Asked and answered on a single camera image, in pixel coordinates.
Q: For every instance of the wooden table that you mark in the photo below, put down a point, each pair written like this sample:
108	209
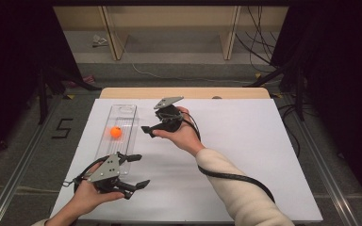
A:
201	93

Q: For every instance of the yellow tape piece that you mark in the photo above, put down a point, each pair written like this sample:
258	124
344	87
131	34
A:
276	95
70	96
258	75

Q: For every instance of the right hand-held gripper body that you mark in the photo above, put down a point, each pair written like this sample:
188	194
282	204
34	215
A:
171	119

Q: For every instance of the wooden shelf unit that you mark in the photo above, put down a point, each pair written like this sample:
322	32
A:
169	19

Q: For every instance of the clear plastic tray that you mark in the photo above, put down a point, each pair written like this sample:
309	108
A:
124	114

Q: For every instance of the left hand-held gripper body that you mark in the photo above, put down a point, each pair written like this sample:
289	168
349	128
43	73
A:
108	169

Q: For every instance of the pink cloth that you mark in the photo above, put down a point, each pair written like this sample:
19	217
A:
86	80

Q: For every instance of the white board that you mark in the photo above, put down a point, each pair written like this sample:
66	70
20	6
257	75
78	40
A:
248	141

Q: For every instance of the orange ball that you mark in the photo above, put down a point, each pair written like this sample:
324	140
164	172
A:
116	132

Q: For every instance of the person's right hand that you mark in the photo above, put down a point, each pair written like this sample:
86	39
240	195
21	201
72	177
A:
185	135

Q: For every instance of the metal floor rail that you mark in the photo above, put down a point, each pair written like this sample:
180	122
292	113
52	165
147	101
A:
323	163
19	169

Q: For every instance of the person's left hand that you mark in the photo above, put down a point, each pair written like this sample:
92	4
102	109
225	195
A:
86	199

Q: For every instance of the black metal stand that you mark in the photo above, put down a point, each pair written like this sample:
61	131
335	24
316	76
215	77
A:
300	94
43	97

